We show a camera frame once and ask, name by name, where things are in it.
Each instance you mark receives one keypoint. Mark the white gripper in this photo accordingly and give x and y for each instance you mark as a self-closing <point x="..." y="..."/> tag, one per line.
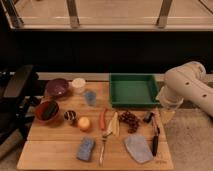
<point x="168" y="99"/>

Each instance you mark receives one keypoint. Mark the blue sponge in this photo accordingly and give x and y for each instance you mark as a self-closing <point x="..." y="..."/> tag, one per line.
<point x="85" y="149"/>

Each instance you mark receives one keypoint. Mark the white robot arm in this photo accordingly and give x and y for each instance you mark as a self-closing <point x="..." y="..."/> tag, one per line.
<point x="185" y="82"/>

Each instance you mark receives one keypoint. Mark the clear plastic cup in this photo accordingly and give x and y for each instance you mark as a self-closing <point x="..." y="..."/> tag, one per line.
<point x="90" y="97"/>

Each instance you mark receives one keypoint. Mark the white cup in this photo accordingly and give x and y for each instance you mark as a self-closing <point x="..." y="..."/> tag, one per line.
<point x="78" y="85"/>

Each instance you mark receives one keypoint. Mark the black striped small cup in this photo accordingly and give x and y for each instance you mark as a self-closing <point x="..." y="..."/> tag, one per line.
<point x="70" y="116"/>

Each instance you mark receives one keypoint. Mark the bunch of dark grapes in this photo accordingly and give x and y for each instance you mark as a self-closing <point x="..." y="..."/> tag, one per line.
<point x="131" y="120"/>

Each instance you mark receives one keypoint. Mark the grey folded cloth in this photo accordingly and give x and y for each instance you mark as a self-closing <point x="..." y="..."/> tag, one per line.
<point x="137" y="147"/>

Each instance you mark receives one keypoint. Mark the green plastic tray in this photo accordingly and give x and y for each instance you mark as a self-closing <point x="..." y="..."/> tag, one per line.
<point x="133" y="90"/>

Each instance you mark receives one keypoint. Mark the yellow banana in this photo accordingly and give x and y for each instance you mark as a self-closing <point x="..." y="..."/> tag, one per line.
<point x="113" y="127"/>

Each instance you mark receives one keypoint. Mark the orange carrot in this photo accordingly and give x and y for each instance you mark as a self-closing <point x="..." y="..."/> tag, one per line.
<point x="102" y="119"/>

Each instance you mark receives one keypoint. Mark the silver fork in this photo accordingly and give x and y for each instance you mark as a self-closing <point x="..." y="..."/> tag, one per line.
<point x="104" y="140"/>

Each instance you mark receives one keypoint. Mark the yellow round fruit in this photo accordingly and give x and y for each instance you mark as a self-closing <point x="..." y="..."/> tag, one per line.
<point x="84" y="123"/>

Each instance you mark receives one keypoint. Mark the wooden cutting board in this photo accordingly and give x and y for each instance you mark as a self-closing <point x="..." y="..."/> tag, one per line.
<point x="53" y="147"/>

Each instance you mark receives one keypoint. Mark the purple bowl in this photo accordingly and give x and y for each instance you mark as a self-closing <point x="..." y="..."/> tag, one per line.
<point x="57" y="87"/>

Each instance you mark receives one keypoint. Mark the dark object in red bowl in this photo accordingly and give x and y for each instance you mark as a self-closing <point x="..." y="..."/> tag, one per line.
<point x="49" y="111"/>

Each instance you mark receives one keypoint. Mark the red bowl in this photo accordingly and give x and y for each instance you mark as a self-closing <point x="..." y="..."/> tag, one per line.
<point x="41" y="107"/>

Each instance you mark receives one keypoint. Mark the black office chair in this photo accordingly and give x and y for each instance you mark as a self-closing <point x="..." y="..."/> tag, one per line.
<point x="17" y="94"/>

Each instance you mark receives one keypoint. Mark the black handled knife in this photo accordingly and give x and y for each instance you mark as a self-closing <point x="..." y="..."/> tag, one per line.
<point x="156" y="137"/>

